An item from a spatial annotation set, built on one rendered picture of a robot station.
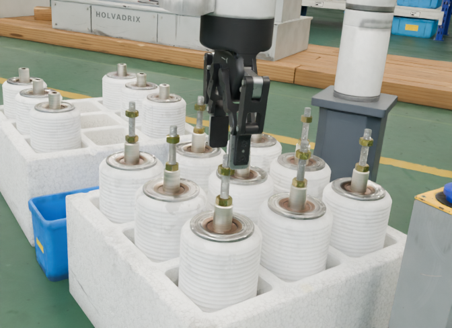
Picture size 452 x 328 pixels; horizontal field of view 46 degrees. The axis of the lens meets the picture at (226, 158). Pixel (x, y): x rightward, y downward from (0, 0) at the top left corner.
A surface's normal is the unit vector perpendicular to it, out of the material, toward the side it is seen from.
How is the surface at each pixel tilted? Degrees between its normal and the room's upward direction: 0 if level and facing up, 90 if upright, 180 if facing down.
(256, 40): 90
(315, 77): 90
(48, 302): 0
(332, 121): 90
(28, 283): 0
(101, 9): 90
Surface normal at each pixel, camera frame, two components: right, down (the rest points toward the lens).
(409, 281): -0.81, 0.15
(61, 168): 0.54, 0.33
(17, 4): 0.90, 0.21
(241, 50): 0.14, 0.35
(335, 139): -0.44, 0.29
